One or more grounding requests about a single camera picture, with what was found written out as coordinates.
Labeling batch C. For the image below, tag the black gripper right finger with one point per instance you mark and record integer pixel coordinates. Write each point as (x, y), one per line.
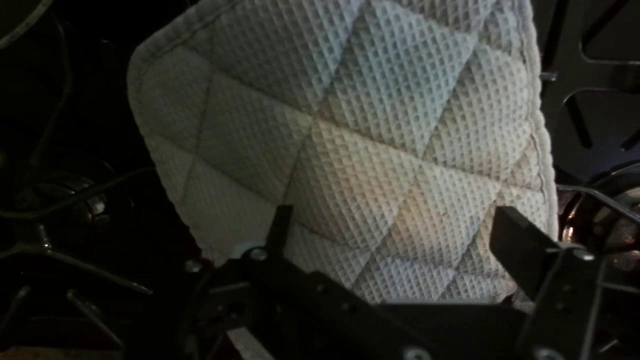
(527, 253)

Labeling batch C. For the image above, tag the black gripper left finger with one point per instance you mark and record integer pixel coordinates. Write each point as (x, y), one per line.
(280, 231)

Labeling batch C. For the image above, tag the white quilted potholder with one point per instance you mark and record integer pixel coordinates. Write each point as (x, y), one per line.
(346, 133)

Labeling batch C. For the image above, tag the black gas stove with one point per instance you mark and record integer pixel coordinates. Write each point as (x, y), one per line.
(67, 133)

